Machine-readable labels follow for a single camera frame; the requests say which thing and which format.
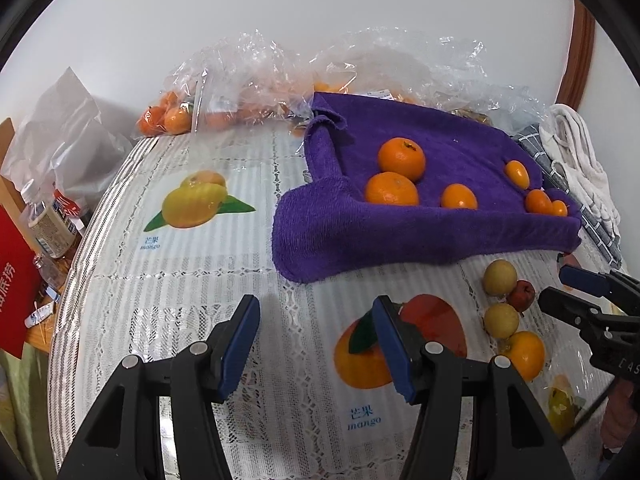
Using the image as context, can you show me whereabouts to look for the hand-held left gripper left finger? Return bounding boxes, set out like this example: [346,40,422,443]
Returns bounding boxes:
[57,294,262,480]

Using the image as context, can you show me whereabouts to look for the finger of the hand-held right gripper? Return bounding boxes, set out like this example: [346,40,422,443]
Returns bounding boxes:
[537,286,616,333]
[559,264,640,306]

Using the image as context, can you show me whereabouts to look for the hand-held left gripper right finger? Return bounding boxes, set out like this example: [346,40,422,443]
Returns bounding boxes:
[371,295,576,480]

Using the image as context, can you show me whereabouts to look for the small red fruit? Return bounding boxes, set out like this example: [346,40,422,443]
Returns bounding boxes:
[506,280,536,313]

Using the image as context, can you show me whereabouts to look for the purple towel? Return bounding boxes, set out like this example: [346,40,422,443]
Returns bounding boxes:
[271,91,583,285]

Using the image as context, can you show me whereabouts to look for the small oval orange mandarin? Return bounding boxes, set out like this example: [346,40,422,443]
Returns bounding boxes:
[503,160,531,191]

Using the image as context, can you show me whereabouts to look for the medium orange mandarin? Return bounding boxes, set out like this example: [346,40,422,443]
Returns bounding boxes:
[440,183,479,210]

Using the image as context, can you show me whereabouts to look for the large orange mandarin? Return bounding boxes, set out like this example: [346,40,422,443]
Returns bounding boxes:
[364,171,420,207]
[377,137,427,182]
[502,331,546,380]

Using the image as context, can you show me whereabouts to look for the person's right hand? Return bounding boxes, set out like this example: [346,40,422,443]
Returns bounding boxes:
[600,381,633,453]

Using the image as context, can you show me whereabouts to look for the grey checked cloth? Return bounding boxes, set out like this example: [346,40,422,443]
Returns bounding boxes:
[510,122,623,268]

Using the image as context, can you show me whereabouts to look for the pale yellow round fruit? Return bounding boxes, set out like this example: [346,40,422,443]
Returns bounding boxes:
[482,259,518,296]
[483,303,521,339]

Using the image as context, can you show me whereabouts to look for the fruit print tablecloth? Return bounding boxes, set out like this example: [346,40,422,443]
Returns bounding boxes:
[47,120,621,480]

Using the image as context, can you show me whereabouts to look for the white striped towel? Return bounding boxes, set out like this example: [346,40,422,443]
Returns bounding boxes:
[537,104,621,241]

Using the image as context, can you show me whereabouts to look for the wooden nightstand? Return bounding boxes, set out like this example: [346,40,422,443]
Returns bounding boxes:
[22,245,76,348]

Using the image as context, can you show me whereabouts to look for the golden snack packets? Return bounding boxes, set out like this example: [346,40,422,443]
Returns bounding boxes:
[450,107,493,126]

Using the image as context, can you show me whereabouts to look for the small white tube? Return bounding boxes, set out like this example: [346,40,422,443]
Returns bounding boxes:
[24,302,56,328]

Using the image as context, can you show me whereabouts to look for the small clear bottle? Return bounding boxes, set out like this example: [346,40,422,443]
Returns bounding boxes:
[32,252,63,291]

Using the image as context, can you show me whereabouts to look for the green bed sheet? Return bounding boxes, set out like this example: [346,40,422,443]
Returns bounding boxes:
[0,345,66,480]

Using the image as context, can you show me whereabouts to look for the tea bottle with white label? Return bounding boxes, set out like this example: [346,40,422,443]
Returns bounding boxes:
[20,180,83,261]

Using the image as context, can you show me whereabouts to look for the red paper bag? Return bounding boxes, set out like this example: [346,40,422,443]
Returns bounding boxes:
[0,207,43,360]

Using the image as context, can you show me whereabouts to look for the bagged oranges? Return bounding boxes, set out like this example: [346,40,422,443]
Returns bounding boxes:
[137,80,351,136]

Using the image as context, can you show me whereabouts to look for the large clear plastic bag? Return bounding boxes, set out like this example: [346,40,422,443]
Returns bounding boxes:
[300,27,551,131]

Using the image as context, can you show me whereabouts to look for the white plastic bag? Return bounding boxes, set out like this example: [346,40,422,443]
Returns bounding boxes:
[0,66,133,201]

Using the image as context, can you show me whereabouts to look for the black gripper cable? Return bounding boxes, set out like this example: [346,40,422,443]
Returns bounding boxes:
[560,380,618,448]

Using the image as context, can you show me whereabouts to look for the brown wooden door frame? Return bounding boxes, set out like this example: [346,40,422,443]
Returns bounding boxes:
[556,0,596,111]

